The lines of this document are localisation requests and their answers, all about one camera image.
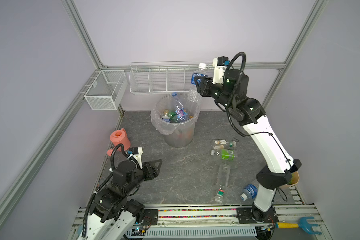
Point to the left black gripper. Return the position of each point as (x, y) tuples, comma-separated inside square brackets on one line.
[(155, 172)]

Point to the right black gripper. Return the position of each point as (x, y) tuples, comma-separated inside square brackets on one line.
[(209, 87)]

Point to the green Sprite bottle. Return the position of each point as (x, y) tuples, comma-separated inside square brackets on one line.
[(172, 115)]

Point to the small crushed blue bottle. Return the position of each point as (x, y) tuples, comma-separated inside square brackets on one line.
[(166, 117)]

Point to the bird label tea bottle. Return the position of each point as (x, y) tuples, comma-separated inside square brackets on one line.
[(223, 144)]

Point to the lime green label bottle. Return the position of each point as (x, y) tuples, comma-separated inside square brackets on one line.
[(224, 154)]

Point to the blue cartoon label water bottle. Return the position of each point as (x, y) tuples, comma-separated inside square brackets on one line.
[(180, 110)]

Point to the orange NFC juice bottle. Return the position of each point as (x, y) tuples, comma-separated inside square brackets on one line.
[(185, 135)]

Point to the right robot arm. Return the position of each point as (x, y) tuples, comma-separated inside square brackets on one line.
[(248, 118)]

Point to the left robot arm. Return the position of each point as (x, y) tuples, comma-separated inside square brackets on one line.
[(111, 212)]

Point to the clear plastic bin liner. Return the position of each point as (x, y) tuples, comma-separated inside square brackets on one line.
[(164, 105)]

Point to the grey mesh waste bin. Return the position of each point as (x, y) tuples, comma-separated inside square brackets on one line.
[(176, 134)]

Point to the pink watering can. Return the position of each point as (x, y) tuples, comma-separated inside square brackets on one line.
[(120, 137)]

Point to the tall clear bottle green-red cap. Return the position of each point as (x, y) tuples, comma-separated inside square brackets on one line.
[(222, 182)]

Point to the small white mesh basket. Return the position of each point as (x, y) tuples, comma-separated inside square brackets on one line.
[(107, 90)]

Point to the potted green plant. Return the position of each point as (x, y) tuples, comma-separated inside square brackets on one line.
[(294, 180)]

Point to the blue yellow toy rake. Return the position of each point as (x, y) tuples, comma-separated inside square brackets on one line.
[(303, 224)]

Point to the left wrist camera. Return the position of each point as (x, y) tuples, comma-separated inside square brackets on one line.
[(136, 153)]

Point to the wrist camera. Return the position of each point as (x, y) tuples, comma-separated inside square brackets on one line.
[(136, 153), (220, 64)]

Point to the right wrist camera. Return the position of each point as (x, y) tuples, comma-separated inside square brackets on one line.
[(220, 64)]

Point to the long white wire shelf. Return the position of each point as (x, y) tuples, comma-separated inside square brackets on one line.
[(161, 77)]

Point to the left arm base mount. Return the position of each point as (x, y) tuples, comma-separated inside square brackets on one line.
[(148, 217)]

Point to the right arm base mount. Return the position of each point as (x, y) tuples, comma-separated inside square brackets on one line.
[(246, 215)]

